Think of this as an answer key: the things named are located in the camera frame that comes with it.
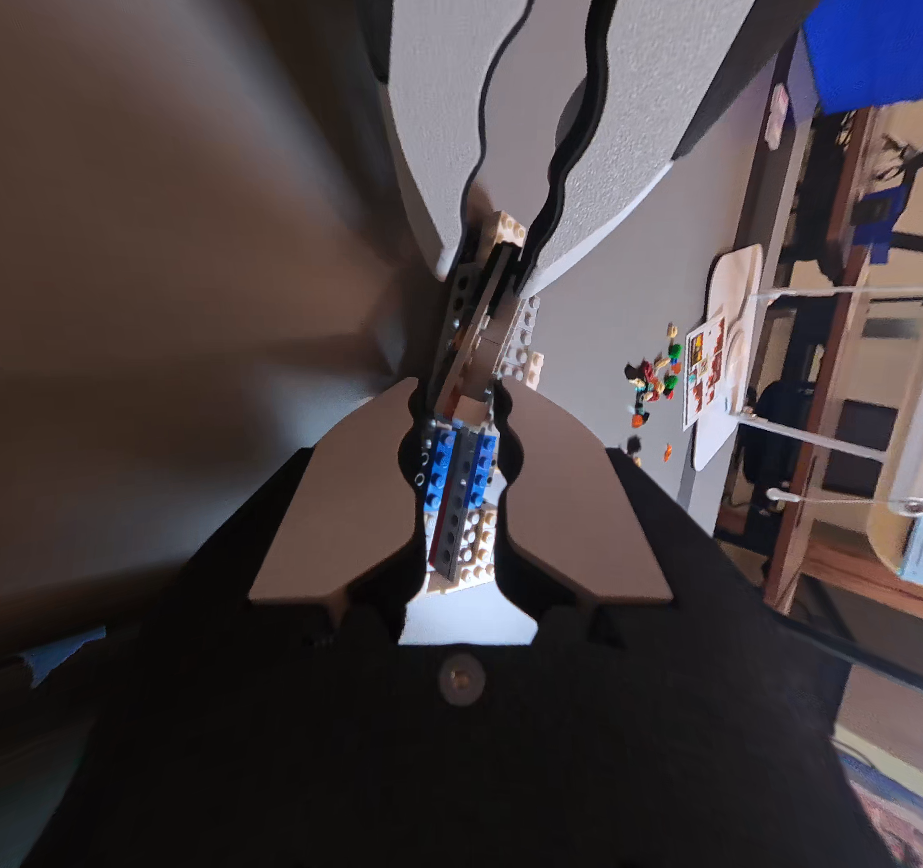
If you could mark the small white pink object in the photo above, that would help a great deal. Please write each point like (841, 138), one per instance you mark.
(780, 115)

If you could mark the pile of small lego pieces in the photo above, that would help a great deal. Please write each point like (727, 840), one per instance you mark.
(652, 378)

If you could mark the black bag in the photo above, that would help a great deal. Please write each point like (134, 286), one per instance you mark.
(775, 435)

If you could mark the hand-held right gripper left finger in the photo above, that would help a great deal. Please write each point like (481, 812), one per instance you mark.
(339, 500)

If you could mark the blue tape piece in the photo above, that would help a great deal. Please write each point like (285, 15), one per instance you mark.
(65, 655)

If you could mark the grey tan lego build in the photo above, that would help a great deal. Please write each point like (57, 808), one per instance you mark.
(461, 507)

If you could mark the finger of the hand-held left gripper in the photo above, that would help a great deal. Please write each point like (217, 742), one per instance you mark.
(663, 53)
(447, 53)

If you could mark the wooden shelf unit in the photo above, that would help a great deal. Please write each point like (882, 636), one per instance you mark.
(789, 551)

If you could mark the blue cloth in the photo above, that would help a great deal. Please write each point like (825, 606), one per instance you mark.
(865, 17)

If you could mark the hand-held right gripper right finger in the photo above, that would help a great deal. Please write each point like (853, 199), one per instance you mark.
(580, 515)

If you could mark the lego instruction booklet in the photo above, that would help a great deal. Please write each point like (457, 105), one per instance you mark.
(703, 370)

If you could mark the white tray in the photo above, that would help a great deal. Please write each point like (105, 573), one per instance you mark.
(743, 284)

